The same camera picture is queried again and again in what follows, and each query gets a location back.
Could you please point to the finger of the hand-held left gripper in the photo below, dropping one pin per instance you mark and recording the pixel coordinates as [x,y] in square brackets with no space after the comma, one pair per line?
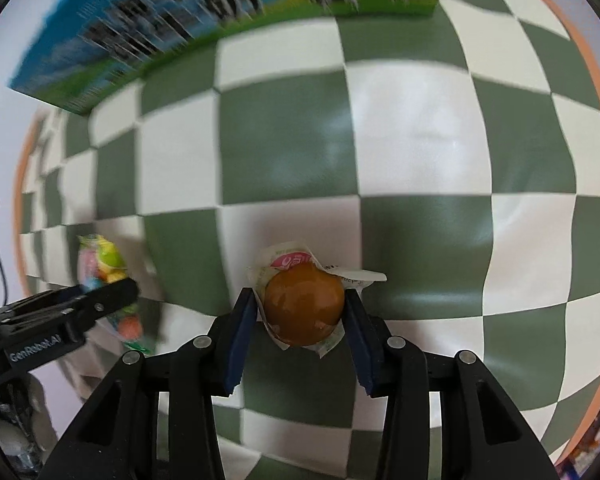
[110,297]
[40,300]

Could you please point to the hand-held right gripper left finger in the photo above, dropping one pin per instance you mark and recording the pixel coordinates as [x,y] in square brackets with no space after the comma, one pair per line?
[240,340]

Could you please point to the colourful candy packet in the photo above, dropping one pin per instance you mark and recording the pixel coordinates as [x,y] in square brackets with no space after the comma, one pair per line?
[102,260]

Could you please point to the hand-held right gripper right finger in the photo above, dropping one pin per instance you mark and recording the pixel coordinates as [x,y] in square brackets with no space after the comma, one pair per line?
[362,345]

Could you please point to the clear plastic bag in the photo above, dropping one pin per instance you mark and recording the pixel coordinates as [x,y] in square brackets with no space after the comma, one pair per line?
[10,430]

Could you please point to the printed cardboard box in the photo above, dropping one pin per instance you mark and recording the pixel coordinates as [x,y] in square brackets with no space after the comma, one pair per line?
[180,20]

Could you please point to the brown jelly cup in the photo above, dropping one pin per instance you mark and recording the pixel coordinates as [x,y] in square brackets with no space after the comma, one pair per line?
[302,310]

